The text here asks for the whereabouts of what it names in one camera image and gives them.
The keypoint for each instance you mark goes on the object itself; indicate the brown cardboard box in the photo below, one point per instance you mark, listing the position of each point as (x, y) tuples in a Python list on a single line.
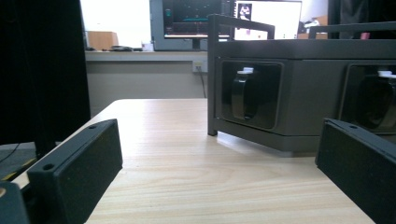
[(102, 40)]

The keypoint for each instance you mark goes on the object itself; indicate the grey window ledge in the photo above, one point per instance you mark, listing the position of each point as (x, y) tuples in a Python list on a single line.
[(140, 56)]

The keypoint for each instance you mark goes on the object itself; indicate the dark grey corner rack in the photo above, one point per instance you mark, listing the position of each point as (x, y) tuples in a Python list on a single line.
[(311, 93)]

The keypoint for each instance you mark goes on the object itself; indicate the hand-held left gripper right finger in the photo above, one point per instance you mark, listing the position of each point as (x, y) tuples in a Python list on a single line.
[(358, 161)]

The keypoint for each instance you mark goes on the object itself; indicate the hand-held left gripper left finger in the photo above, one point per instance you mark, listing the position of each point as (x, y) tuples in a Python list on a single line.
[(77, 168)]

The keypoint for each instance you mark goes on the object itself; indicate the white wall socket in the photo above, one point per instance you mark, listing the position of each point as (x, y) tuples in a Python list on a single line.
[(199, 66)]

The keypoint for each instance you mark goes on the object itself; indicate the grey framed computer monitor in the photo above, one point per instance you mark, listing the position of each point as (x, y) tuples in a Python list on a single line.
[(186, 18)]

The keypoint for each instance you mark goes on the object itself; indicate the black rack knob white cap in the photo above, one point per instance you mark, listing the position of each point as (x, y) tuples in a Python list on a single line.
[(376, 102), (243, 96)]

